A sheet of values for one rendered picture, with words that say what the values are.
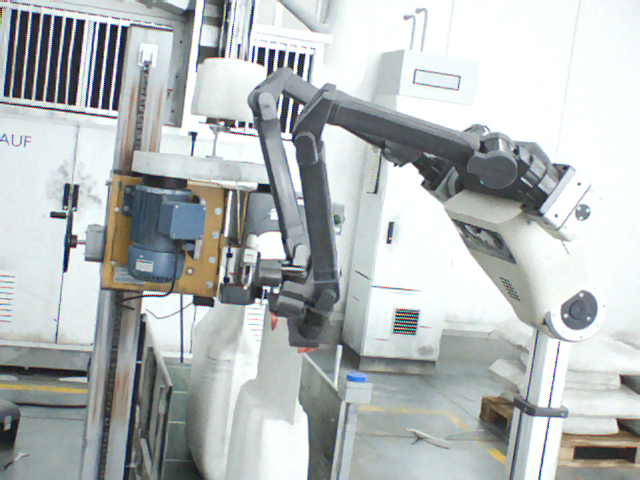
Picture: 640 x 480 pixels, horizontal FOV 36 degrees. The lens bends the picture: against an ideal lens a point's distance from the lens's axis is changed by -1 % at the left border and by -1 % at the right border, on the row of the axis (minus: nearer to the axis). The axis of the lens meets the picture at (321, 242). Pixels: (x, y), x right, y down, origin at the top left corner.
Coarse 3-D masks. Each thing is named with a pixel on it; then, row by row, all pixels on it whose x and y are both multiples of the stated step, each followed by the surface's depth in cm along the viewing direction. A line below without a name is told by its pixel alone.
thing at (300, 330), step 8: (288, 320) 228; (296, 320) 228; (304, 320) 223; (296, 328) 227; (304, 328) 224; (312, 328) 222; (320, 328) 223; (328, 328) 229; (288, 336) 226; (296, 336) 226; (304, 336) 226; (312, 336) 225; (320, 336) 227; (328, 336) 228
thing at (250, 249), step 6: (252, 234) 275; (246, 240) 275; (252, 240) 274; (246, 246) 275; (252, 246) 274; (258, 246) 279; (246, 252) 274; (252, 252) 274; (246, 258) 274; (252, 258) 274; (240, 264) 278; (246, 264) 275; (252, 264) 275
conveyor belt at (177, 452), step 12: (168, 372) 441; (180, 372) 444; (180, 384) 424; (180, 396) 406; (180, 408) 389; (180, 420) 373; (168, 432) 357; (180, 432) 359; (168, 444) 344; (180, 444) 346; (168, 456) 332; (180, 456) 333; (168, 468) 320; (180, 468) 322; (192, 468) 323
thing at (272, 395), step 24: (264, 312) 280; (264, 336) 277; (264, 360) 272; (288, 360) 243; (264, 384) 263; (288, 384) 241; (240, 408) 263; (264, 408) 248; (288, 408) 240; (240, 432) 255; (264, 432) 241; (288, 432) 243; (240, 456) 251; (264, 456) 241; (288, 456) 242
